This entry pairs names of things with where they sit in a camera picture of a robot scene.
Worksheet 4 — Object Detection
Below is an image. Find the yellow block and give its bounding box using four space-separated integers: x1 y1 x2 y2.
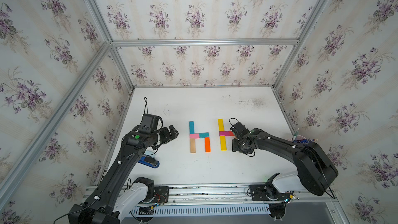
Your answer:
218 119 225 132
220 135 227 151

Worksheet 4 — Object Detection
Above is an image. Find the magenta block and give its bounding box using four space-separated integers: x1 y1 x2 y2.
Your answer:
219 131 230 136

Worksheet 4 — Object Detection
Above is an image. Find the natural wood block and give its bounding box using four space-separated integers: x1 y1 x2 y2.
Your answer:
190 139 196 153

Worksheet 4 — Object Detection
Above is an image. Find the long teal block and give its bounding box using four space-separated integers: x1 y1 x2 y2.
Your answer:
189 121 195 134

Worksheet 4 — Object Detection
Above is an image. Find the pink block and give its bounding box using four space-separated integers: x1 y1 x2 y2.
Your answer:
190 133 200 139

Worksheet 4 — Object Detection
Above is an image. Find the orange block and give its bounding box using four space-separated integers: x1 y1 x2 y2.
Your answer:
204 137 211 152

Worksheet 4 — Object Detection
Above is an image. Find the short teal block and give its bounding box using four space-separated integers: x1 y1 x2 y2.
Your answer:
199 132 209 139

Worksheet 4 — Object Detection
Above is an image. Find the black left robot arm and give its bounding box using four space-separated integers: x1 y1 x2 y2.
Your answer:
67 114 179 224

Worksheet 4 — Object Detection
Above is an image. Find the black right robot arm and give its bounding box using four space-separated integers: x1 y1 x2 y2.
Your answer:
230 122 339 196

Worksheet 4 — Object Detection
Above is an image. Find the blue stapler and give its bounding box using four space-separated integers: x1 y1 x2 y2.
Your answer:
138 156 160 169

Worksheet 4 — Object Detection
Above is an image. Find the pink pen cup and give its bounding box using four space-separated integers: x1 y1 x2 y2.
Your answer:
291 129 318 144

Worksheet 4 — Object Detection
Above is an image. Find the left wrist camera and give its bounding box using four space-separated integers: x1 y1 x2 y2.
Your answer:
139 114 163 133

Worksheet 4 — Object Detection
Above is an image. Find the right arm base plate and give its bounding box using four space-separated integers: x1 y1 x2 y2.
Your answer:
246 184 293 202

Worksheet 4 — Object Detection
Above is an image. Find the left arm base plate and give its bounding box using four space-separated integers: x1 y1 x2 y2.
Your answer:
140 186 170 204

